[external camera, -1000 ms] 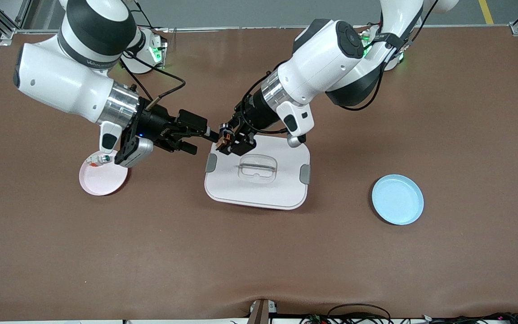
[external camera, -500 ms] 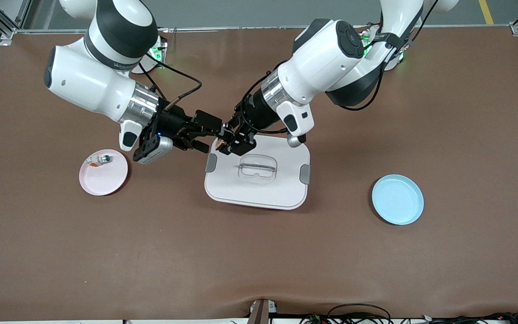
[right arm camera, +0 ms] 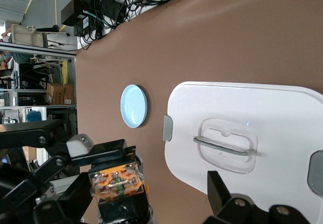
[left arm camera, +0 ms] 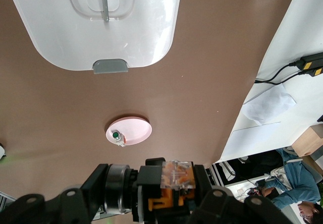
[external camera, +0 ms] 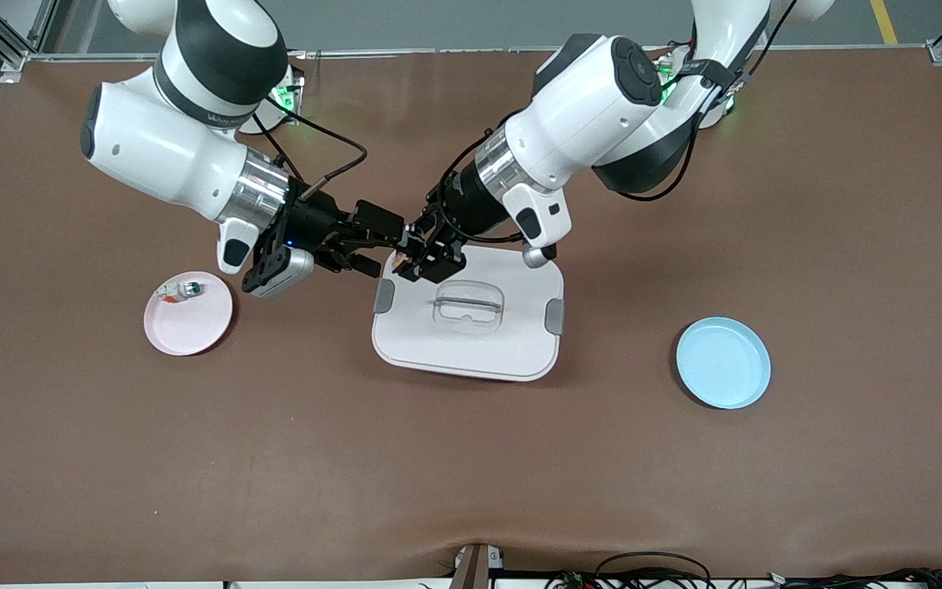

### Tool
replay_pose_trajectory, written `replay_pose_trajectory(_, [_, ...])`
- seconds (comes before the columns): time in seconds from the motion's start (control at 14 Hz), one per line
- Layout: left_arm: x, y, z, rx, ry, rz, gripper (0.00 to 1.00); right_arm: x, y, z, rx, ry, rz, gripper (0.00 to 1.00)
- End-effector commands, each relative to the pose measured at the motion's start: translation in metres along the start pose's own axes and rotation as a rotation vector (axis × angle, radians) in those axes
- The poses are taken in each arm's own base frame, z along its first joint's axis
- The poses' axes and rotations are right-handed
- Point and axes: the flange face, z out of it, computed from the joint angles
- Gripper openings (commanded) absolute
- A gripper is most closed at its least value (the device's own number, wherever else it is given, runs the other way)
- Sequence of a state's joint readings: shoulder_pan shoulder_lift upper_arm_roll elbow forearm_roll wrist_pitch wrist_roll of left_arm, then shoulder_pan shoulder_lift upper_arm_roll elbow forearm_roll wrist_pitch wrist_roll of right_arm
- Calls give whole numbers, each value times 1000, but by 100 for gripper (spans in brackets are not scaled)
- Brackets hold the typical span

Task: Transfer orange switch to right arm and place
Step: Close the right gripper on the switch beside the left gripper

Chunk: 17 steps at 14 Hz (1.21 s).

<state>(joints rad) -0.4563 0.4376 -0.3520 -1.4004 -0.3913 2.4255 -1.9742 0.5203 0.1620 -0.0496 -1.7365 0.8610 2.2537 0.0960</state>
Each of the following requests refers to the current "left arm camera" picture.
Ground green push button switch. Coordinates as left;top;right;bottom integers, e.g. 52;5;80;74
112;130;127;148

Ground light wooden box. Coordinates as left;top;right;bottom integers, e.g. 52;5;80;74
292;124;323;157

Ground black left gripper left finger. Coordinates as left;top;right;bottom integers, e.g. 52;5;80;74
0;163;110;224

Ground black adapter cable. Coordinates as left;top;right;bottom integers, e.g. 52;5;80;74
254;61;303;83
264;70;315;85

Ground brown table mat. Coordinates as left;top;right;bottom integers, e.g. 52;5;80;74
0;0;300;224

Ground white lidded storage box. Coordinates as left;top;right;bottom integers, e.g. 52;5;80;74
5;0;184;75

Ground crumpled white paper sheet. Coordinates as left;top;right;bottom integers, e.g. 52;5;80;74
242;84;296;126

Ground person in blue jacket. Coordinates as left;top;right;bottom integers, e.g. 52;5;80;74
254;147;323;224

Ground pink round plate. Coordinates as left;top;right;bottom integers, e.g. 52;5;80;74
105;117;153;146

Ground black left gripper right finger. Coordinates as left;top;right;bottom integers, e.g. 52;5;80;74
186;164;296;224

